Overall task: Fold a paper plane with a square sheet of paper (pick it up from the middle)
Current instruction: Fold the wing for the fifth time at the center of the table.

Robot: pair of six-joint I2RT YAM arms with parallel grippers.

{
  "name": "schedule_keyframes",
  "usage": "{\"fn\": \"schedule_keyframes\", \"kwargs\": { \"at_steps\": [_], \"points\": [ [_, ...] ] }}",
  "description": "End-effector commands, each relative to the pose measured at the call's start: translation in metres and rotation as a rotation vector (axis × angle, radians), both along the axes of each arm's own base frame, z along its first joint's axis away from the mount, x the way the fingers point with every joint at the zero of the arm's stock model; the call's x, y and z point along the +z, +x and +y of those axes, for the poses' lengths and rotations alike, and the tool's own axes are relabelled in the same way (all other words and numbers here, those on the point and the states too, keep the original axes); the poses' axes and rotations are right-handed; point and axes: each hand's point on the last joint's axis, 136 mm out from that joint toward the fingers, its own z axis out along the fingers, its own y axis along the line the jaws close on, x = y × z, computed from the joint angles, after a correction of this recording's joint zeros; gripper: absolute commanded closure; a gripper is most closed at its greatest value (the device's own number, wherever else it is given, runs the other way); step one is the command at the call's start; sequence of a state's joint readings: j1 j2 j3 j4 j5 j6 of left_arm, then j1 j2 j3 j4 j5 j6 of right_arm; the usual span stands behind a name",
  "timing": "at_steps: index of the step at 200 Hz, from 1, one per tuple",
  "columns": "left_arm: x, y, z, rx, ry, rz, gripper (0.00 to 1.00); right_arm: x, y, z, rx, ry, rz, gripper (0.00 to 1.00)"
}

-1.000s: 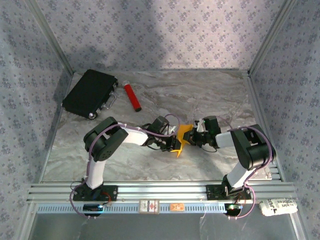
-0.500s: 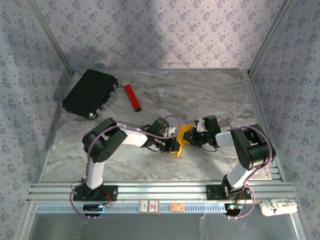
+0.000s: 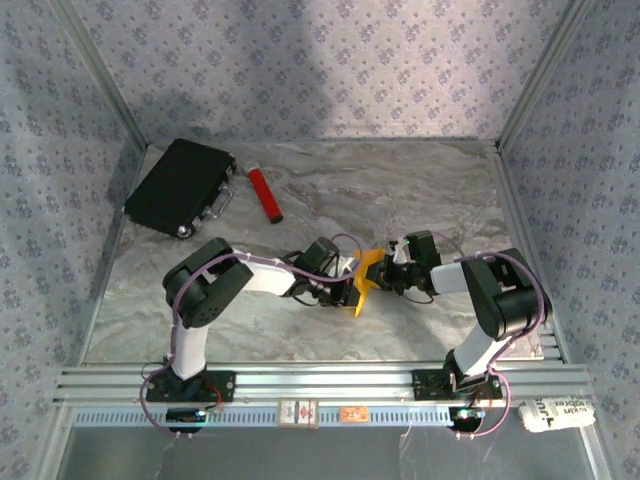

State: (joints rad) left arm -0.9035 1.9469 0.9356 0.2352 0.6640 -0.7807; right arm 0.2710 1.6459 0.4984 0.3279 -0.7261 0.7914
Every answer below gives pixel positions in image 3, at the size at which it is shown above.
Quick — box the black controller board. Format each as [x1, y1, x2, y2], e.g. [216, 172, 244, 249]
[165, 407, 207, 426]
[448, 406, 487, 431]

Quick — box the left black controller board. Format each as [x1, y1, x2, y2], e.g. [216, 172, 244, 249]
[165, 407, 207, 426]

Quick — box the red cylindrical tube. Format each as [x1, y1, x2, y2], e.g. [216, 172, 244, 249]
[245, 162, 285, 225]

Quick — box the aluminium frame post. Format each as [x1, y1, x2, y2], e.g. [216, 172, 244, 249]
[492, 0, 596, 154]
[49, 0, 154, 151]

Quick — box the grey metal panel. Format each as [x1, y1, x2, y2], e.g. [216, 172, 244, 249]
[59, 427, 609, 480]

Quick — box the orange paper sheet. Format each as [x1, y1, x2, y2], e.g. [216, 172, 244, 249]
[352, 247, 389, 318]

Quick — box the aluminium side rail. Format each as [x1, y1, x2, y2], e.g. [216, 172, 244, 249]
[69, 144, 151, 366]
[492, 142, 569, 364]

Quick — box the long aluminium mounting rail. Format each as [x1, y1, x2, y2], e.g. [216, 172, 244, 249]
[53, 363, 596, 407]

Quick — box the white printed label card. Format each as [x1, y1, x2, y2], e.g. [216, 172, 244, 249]
[277, 397, 321, 430]

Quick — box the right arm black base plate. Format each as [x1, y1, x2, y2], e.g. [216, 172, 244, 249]
[410, 368, 504, 401]

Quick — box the crumpled white printed paper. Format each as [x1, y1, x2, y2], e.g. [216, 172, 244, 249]
[517, 396, 599, 435]

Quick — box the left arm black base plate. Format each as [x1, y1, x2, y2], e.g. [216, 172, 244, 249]
[144, 367, 237, 404]

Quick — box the black carrying case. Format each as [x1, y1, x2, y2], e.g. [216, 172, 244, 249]
[123, 138, 238, 240]

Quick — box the grey slotted cable duct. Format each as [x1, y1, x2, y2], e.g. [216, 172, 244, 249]
[72, 405, 454, 429]

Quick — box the right black controller board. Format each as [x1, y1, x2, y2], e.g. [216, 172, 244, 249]
[448, 406, 487, 431]

